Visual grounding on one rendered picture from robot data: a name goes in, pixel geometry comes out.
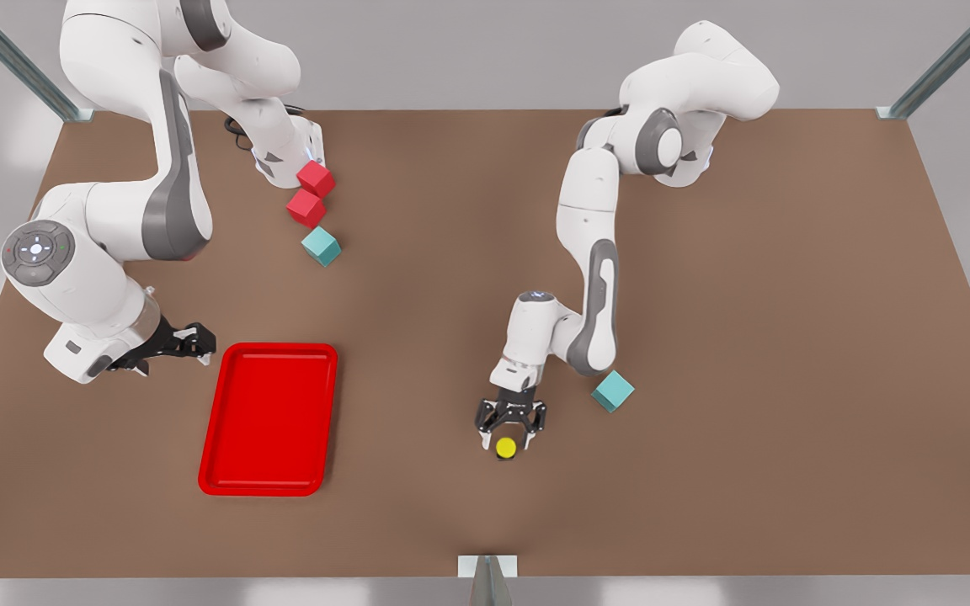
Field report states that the teal cube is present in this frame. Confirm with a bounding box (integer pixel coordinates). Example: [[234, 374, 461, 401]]
[[301, 226, 342, 268], [591, 369, 636, 414]]

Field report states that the silver frame post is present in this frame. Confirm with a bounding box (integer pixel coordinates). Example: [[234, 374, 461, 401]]
[[0, 0, 93, 124], [876, 0, 970, 120], [458, 555, 519, 606]]

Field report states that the black cable loop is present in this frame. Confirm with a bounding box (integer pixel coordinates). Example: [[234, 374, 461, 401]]
[[224, 116, 257, 152]]

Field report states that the red cube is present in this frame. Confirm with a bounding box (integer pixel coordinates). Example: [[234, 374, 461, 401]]
[[285, 189, 328, 230], [296, 160, 337, 199]]

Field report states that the red rectangular tray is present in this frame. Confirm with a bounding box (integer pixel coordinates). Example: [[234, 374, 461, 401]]
[[198, 342, 339, 497]]

